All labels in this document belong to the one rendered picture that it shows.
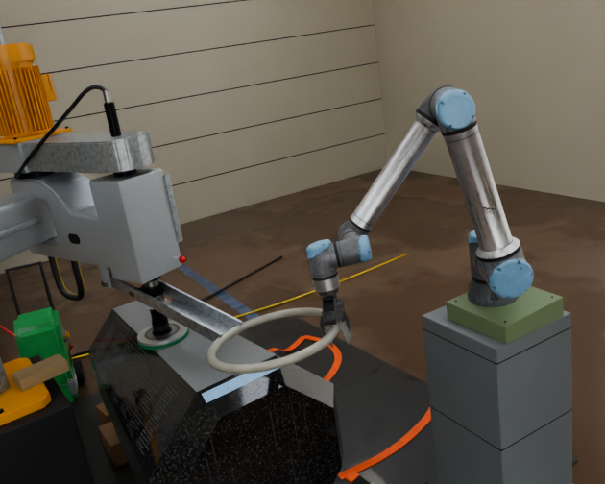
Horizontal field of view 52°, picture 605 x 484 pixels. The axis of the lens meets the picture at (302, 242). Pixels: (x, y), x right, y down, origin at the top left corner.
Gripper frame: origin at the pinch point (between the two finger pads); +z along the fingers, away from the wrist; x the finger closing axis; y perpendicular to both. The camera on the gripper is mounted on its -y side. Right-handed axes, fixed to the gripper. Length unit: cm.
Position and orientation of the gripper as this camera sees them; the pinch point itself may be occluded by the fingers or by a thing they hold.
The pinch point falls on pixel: (339, 343)
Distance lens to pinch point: 224.0
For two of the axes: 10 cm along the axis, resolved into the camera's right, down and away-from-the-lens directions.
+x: -9.6, 1.9, 1.9
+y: 1.4, -2.6, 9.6
